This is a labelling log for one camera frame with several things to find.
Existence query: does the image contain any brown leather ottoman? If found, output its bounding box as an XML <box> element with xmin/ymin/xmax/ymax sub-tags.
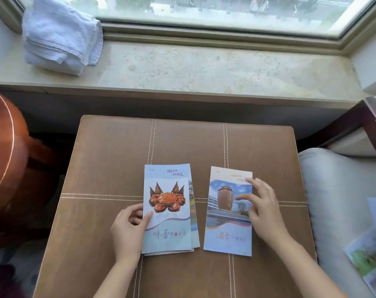
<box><xmin>33</xmin><ymin>115</ymin><xmax>319</xmax><ymax>298</ymax></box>

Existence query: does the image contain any crab picture brochure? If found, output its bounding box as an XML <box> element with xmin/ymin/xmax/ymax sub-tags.
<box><xmin>141</xmin><ymin>164</ymin><xmax>193</xmax><ymax>255</ymax></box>

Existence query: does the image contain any person's right hand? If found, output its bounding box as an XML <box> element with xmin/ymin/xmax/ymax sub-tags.
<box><xmin>234</xmin><ymin>178</ymin><xmax>292</xmax><ymax>249</ymax></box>

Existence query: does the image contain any white armchair seat cushion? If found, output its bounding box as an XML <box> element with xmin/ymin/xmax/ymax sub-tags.
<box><xmin>298</xmin><ymin>148</ymin><xmax>376</xmax><ymax>298</ymax></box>

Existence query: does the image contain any jar picture brochure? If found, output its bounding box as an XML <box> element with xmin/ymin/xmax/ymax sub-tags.
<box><xmin>203</xmin><ymin>166</ymin><xmax>253</xmax><ymax>257</ymax></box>

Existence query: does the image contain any stack of colourful leaflets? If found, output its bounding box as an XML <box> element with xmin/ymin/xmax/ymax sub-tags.
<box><xmin>143</xmin><ymin>172</ymin><xmax>201</xmax><ymax>257</ymax></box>

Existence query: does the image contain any white folded towel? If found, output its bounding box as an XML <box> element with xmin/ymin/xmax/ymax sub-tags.
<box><xmin>22</xmin><ymin>0</ymin><xmax>104</xmax><ymax>77</ymax></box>

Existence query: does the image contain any white armchair back cushion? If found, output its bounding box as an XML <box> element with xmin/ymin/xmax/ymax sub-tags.
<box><xmin>326</xmin><ymin>127</ymin><xmax>376</xmax><ymax>157</ymax></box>

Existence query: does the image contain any person's left hand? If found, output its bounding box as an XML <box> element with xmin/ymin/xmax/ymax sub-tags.
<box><xmin>110</xmin><ymin>203</ymin><xmax>154</xmax><ymax>262</ymax></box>

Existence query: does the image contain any person's right forearm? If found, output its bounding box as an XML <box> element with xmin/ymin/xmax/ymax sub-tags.
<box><xmin>265</xmin><ymin>235</ymin><xmax>347</xmax><ymax>298</ymax></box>

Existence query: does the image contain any dark wooden armchair frame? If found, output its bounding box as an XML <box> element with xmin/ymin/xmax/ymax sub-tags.
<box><xmin>318</xmin><ymin>97</ymin><xmax>376</xmax><ymax>171</ymax></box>

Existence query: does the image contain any marble window sill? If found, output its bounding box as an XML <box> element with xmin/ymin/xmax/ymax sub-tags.
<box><xmin>0</xmin><ymin>40</ymin><xmax>373</xmax><ymax>109</ymax></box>

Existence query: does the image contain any person's left forearm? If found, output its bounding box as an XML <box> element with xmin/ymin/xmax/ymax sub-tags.
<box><xmin>93</xmin><ymin>256</ymin><xmax>142</xmax><ymax>298</ymax></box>

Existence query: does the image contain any window with beige frame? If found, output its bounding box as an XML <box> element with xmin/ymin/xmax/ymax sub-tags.
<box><xmin>0</xmin><ymin>0</ymin><xmax>376</xmax><ymax>57</ymax></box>

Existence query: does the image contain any photo printed leaflet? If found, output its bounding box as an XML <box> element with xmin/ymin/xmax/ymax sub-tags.
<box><xmin>344</xmin><ymin>227</ymin><xmax>376</xmax><ymax>298</ymax></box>

